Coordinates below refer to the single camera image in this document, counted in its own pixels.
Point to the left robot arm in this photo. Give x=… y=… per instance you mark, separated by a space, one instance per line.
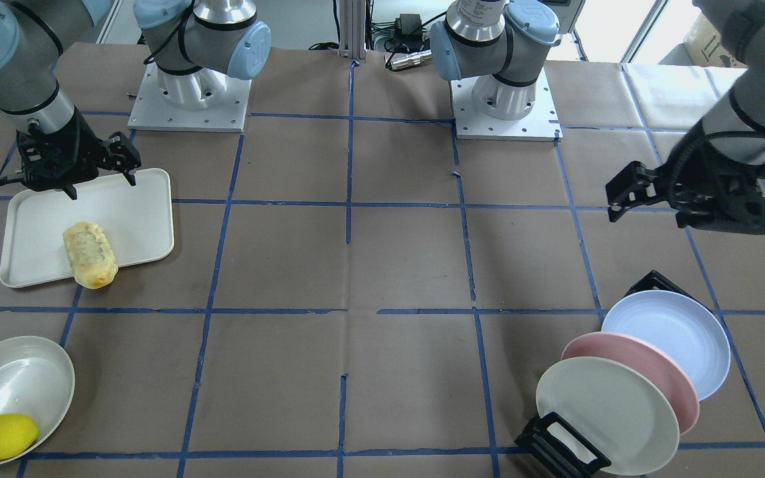
x=510 y=41

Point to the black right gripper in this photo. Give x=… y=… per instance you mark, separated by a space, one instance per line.
x=76 y=147

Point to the pink plate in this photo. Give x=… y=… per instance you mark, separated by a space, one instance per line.
x=654 y=364

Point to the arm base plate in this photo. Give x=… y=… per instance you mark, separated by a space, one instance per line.
x=484 y=109
x=205 y=101

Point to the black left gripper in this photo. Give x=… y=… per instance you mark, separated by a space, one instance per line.
x=693 y=180

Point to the black dish rack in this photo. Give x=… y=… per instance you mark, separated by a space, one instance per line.
x=557 y=446

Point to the black power adapter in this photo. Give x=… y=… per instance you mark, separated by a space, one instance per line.
x=408 y=26

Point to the silver metal connector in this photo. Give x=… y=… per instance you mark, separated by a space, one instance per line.
x=399 y=63

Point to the white rectangular tray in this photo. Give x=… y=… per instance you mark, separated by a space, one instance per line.
x=138 y=222

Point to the yellow lemon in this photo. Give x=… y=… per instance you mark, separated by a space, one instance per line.
x=17 y=433

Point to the cream white plate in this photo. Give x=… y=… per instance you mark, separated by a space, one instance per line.
x=618 y=410

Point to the light blue plate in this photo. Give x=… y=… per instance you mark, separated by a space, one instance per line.
x=682 y=328

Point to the yellow bread loaf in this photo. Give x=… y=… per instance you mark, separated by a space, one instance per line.
x=89 y=254

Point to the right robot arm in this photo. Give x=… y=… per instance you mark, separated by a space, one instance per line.
x=187 y=39

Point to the cardboard box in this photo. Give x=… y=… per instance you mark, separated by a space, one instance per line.
x=705 y=47

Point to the aluminium frame post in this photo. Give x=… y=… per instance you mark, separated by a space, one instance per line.
x=352 y=26

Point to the white shallow bowl plate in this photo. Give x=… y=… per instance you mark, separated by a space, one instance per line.
x=37 y=379

